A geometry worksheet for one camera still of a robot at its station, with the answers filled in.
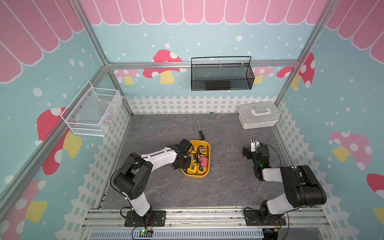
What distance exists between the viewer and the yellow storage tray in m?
0.88

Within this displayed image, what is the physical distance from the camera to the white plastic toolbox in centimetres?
107

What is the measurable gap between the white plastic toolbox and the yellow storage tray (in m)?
0.34
